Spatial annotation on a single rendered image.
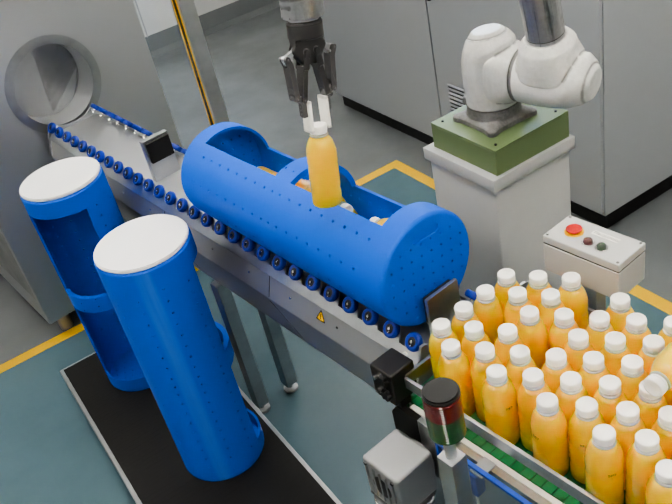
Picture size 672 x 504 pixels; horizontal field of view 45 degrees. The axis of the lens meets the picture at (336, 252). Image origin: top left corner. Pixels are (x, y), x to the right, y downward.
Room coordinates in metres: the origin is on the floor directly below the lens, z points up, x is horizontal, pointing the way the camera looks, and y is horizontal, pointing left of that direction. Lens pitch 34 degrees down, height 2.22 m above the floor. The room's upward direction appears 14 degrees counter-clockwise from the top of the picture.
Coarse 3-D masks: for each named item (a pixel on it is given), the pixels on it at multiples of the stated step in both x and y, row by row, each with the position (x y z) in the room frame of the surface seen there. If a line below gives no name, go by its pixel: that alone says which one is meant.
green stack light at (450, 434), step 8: (432, 424) 0.93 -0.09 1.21; (448, 424) 0.92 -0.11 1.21; (456, 424) 0.92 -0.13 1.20; (464, 424) 0.93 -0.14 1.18; (432, 432) 0.93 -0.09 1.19; (440, 432) 0.92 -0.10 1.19; (448, 432) 0.92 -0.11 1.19; (456, 432) 0.92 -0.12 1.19; (464, 432) 0.93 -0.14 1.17; (432, 440) 0.93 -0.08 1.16; (440, 440) 0.92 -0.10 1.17; (448, 440) 0.92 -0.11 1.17; (456, 440) 0.92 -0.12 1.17
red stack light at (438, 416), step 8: (456, 400) 0.93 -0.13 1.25; (424, 408) 0.94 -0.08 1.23; (432, 408) 0.92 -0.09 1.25; (440, 408) 0.92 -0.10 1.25; (448, 408) 0.92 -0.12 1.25; (456, 408) 0.92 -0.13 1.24; (432, 416) 0.93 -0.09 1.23; (440, 416) 0.92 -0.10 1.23; (448, 416) 0.92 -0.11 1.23; (456, 416) 0.92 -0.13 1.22; (440, 424) 0.92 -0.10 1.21
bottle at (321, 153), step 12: (312, 144) 1.59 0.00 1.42; (324, 144) 1.58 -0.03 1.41; (312, 156) 1.58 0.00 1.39; (324, 156) 1.58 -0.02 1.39; (336, 156) 1.59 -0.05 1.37; (312, 168) 1.58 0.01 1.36; (324, 168) 1.57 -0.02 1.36; (336, 168) 1.58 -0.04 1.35; (312, 180) 1.58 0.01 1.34; (324, 180) 1.57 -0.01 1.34; (336, 180) 1.58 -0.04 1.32; (312, 192) 1.59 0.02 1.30; (324, 192) 1.57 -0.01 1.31; (336, 192) 1.57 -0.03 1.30; (324, 204) 1.56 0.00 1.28; (336, 204) 1.57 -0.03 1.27
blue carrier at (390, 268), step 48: (192, 144) 2.17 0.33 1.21; (240, 144) 2.26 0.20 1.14; (192, 192) 2.10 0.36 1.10; (240, 192) 1.90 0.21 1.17; (288, 192) 1.77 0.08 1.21; (288, 240) 1.70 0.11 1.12; (336, 240) 1.57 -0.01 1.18; (384, 240) 1.47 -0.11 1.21; (432, 240) 1.50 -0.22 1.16; (336, 288) 1.59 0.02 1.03; (384, 288) 1.42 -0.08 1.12; (432, 288) 1.49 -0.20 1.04
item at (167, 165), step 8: (152, 136) 2.59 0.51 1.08; (160, 136) 2.59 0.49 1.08; (168, 136) 2.59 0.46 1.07; (144, 144) 2.56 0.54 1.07; (152, 144) 2.56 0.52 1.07; (160, 144) 2.57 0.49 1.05; (168, 144) 2.59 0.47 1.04; (144, 152) 2.57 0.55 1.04; (152, 152) 2.55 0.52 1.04; (160, 152) 2.57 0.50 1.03; (168, 152) 2.58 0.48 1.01; (152, 160) 2.55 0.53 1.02; (160, 160) 2.58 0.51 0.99; (168, 160) 2.59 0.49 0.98; (176, 160) 2.61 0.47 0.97; (152, 168) 2.56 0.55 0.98; (160, 168) 2.57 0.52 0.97; (168, 168) 2.59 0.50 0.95; (176, 168) 2.60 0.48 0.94; (152, 176) 2.57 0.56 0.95; (160, 176) 2.57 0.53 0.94
